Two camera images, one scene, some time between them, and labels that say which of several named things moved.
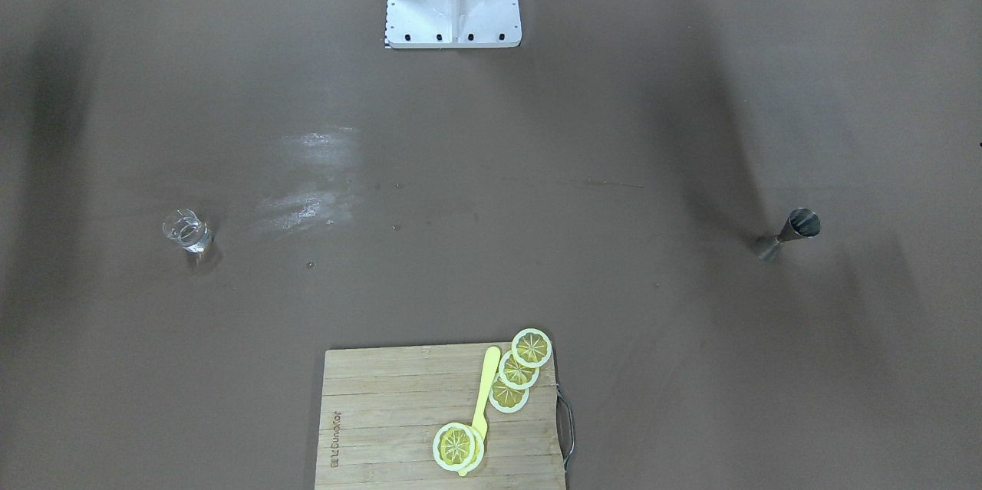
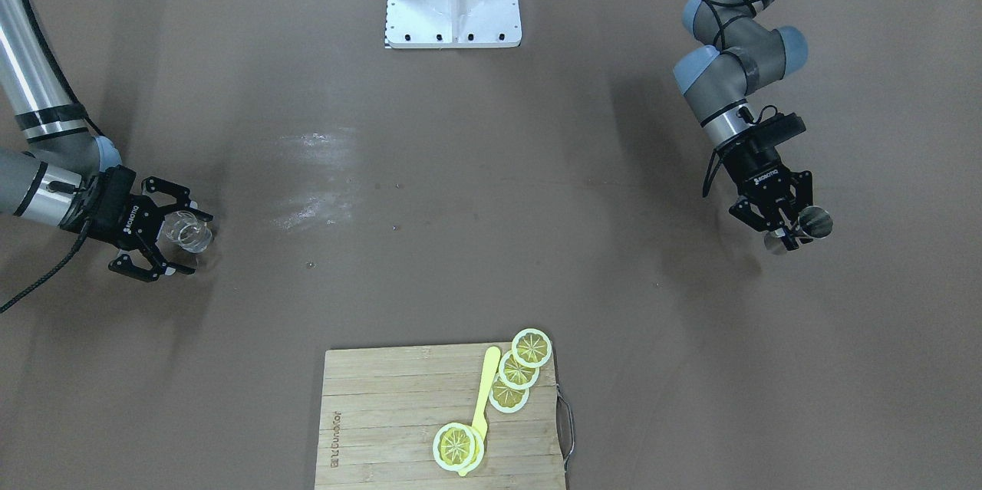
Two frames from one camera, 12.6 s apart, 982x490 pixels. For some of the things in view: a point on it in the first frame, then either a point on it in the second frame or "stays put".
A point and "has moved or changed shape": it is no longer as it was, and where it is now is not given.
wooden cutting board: x=381 y=409 stays put
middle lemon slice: x=515 y=375 stays put
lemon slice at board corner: x=531 y=347 stays put
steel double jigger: x=801 y=222 has moved or changed shape
